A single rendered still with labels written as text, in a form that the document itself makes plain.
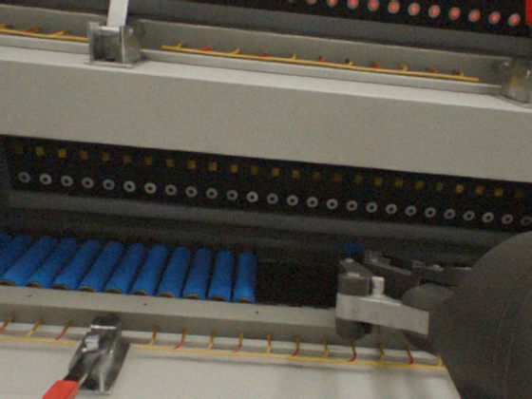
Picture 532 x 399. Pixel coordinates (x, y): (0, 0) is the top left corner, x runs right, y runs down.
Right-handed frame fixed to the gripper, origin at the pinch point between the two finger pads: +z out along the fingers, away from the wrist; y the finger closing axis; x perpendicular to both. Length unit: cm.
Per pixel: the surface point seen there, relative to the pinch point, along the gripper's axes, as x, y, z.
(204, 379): 7.5, 12.4, -2.4
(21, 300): 3.7, 25.9, -0.7
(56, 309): 4.1, 23.4, -0.8
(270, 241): -1.5, 8.2, 9.2
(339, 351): 5.6, 3.0, -0.3
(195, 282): 2.1, 14.4, 3.0
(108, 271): 1.9, 21.8, 4.2
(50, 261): 1.5, 26.6, 4.1
